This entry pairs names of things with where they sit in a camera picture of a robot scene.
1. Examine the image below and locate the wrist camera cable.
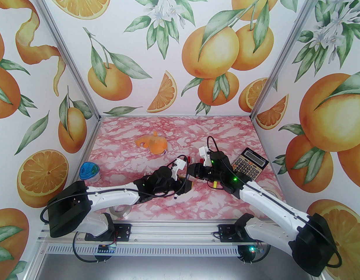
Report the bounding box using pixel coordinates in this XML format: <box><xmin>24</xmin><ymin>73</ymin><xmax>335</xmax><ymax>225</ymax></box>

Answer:
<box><xmin>207</xmin><ymin>136</ymin><xmax>342</xmax><ymax>267</ymax></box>
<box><xmin>40</xmin><ymin>155</ymin><xmax>188</xmax><ymax>230</ymax></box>

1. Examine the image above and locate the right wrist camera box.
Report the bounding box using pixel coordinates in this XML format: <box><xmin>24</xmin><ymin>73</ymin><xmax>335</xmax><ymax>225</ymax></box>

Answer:
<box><xmin>198</xmin><ymin>146</ymin><xmax>210</xmax><ymax>165</ymax></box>

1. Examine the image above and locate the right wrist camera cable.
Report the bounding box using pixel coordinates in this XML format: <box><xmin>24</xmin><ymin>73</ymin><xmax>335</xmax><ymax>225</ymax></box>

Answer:
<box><xmin>207</xmin><ymin>136</ymin><xmax>342</xmax><ymax>267</ymax></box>

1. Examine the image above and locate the aluminium back rail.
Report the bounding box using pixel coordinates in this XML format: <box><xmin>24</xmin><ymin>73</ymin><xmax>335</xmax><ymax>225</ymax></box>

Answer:
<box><xmin>99</xmin><ymin>113</ymin><xmax>254</xmax><ymax>118</ymax></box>

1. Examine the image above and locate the grey metal sheet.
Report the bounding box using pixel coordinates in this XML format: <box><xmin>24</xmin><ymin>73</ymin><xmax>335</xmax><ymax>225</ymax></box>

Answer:
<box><xmin>37</xmin><ymin>254</ymin><xmax>309</xmax><ymax>280</ymax></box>

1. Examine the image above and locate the beige masking tape roll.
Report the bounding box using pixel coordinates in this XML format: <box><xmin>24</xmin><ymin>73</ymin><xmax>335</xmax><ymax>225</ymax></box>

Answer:
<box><xmin>261</xmin><ymin>186</ymin><xmax>283</xmax><ymax>200</ymax></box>

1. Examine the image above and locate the black base cable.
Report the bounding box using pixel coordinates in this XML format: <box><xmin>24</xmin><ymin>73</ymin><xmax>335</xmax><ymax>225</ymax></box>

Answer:
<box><xmin>238</xmin><ymin>241</ymin><xmax>271</xmax><ymax>264</ymax></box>
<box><xmin>73</xmin><ymin>229</ymin><xmax>106</xmax><ymax>264</ymax></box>

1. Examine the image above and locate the aluminium frame post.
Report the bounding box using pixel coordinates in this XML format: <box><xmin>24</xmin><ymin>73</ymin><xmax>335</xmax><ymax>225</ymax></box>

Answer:
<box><xmin>26</xmin><ymin>0</ymin><xmax>101</xmax><ymax>123</ymax></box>
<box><xmin>249</xmin><ymin>0</ymin><xmax>332</xmax><ymax>125</ymax></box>

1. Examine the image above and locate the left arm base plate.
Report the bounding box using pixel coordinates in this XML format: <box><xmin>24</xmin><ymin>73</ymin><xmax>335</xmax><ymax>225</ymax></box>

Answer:
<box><xmin>85</xmin><ymin>223</ymin><xmax>132</xmax><ymax>241</ymax></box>

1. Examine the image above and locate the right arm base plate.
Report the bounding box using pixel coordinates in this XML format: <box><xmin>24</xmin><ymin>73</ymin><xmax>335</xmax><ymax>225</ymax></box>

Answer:
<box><xmin>219</xmin><ymin>224</ymin><xmax>265</xmax><ymax>243</ymax></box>

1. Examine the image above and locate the orange toy figure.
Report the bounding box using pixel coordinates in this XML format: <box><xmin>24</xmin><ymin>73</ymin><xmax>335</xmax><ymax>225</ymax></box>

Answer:
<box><xmin>136</xmin><ymin>132</ymin><xmax>168</xmax><ymax>155</ymax></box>

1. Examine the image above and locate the clear tape roll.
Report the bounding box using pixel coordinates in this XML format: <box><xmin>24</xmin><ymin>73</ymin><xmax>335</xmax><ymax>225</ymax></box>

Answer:
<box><xmin>110</xmin><ymin>204</ymin><xmax>131</xmax><ymax>217</ymax></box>

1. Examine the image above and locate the black desk calculator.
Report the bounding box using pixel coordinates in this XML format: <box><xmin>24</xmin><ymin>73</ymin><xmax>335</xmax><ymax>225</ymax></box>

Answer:
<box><xmin>232</xmin><ymin>148</ymin><xmax>270</xmax><ymax>182</ymax></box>

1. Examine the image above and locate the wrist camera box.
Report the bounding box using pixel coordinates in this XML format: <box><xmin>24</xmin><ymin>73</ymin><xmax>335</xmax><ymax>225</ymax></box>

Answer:
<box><xmin>172</xmin><ymin>159</ymin><xmax>187</xmax><ymax>181</ymax></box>
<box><xmin>198</xmin><ymin>146</ymin><xmax>210</xmax><ymax>165</ymax></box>

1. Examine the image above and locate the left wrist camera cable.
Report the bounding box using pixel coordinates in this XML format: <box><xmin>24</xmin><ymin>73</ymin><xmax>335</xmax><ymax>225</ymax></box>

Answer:
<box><xmin>40</xmin><ymin>155</ymin><xmax>188</xmax><ymax>230</ymax></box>

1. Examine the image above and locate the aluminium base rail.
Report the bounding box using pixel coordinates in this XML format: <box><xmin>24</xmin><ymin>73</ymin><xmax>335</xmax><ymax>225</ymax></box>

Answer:
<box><xmin>37</xmin><ymin>210</ymin><xmax>319</xmax><ymax>248</ymax></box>

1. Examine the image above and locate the perforated cable tray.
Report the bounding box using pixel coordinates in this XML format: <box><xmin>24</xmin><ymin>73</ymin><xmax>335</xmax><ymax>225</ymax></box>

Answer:
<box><xmin>45</xmin><ymin>242</ymin><xmax>244</xmax><ymax>256</ymax></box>

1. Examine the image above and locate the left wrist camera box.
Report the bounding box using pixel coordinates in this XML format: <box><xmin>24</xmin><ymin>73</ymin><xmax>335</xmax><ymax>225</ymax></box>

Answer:
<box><xmin>172</xmin><ymin>159</ymin><xmax>187</xmax><ymax>181</ymax></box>

